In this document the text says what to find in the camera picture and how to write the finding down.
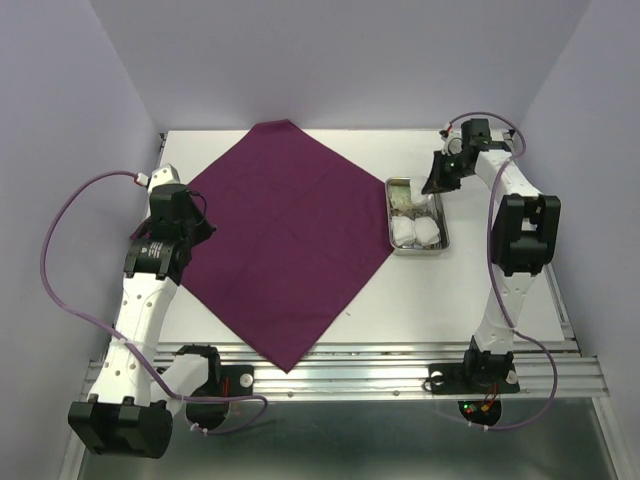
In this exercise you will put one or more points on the purple cloth drape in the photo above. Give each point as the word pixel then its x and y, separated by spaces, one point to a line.
pixel 300 231

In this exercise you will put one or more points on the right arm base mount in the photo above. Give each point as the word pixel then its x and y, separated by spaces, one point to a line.
pixel 478 397

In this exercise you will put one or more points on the stainless steel tray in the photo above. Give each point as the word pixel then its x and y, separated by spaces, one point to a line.
pixel 434 209

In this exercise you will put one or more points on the aluminium rail frame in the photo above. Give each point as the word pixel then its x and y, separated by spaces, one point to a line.
pixel 413 319

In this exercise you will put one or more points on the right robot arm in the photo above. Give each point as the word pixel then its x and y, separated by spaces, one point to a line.
pixel 521 234

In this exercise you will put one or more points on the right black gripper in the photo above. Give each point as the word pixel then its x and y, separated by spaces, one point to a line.
pixel 436 181

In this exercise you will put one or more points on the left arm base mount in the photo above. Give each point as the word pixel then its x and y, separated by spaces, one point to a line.
pixel 235 381

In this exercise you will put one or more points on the white gauze pad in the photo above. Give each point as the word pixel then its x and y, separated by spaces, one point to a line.
pixel 426 230
pixel 417 197
pixel 403 231

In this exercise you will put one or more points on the packaged gauze bag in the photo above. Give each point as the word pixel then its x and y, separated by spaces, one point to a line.
pixel 400 197

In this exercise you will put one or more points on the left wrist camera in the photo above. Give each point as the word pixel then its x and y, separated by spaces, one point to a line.
pixel 164 175

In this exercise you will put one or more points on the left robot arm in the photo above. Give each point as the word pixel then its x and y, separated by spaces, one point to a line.
pixel 131 406

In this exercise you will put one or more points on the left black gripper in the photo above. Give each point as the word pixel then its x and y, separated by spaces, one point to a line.
pixel 205 227

